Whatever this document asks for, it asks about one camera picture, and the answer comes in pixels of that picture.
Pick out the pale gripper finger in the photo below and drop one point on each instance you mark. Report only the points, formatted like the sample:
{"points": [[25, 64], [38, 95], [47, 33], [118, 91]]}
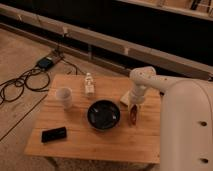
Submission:
{"points": [[134, 109]]}

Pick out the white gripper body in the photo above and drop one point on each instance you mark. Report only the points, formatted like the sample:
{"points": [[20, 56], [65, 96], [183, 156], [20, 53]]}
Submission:
{"points": [[137, 94]]}

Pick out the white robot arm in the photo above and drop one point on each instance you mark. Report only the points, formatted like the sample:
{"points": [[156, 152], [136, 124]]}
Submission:
{"points": [[186, 118]]}

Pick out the white ceramic cup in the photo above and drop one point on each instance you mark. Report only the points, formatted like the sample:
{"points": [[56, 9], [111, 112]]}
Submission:
{"points": [[64, 96]]}

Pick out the pale sponge block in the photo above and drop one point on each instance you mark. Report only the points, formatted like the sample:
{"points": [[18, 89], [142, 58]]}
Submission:
{"points": [[125, 99]]}

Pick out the black bowl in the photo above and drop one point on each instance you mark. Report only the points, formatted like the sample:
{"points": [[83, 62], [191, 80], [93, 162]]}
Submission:
{"points": [[103, 115]]}

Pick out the small clear bottle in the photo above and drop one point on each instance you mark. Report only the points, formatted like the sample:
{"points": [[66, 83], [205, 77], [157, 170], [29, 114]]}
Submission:
{"points": [[89, 85]]}

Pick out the wooden table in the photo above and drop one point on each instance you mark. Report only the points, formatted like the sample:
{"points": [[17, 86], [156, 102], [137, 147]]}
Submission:
{"points": [[124, 142]]}

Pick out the black rectangular remote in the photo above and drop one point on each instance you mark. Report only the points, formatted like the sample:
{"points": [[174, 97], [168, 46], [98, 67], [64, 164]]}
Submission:
{"points": [[53, 134]]}

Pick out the black power adapter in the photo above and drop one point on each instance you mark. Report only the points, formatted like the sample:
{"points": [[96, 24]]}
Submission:
{"points": [[49, 60]]}

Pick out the long wooden rail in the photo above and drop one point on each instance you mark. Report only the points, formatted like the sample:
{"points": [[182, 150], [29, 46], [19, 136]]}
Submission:
{"points": [[151, 56]]}

